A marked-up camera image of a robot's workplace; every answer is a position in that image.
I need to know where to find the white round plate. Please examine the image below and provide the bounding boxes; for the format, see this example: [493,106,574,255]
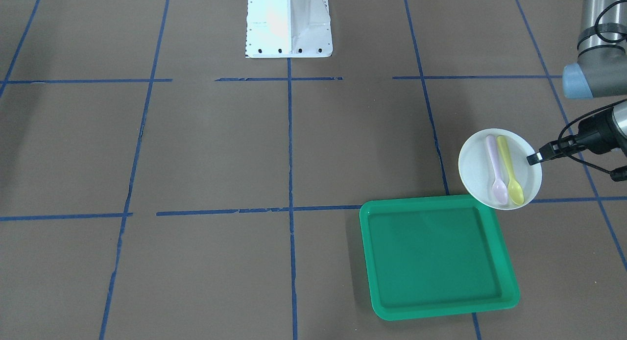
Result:
[458,128,543,210]

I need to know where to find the green plastic tray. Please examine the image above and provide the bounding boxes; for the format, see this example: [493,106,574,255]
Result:
[359,194,520,321]

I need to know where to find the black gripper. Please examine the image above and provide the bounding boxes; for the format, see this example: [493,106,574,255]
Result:
[527,110,619,165]

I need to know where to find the pink plastic spoon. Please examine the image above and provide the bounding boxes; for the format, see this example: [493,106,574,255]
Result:
[484,135,509,205]

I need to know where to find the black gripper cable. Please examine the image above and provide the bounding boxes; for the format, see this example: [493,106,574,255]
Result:
[557,0,627,183]

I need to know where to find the yellow plastic spoon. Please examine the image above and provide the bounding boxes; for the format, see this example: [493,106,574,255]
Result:
[496,136,525,206]

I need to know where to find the brown paper table cover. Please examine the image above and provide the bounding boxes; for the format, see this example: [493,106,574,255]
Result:
[1,0,626,340]

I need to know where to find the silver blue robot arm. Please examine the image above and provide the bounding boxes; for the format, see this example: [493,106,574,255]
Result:
[527,0,627,165]

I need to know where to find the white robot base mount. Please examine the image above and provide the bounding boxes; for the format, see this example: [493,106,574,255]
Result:
[245,0,334,58]

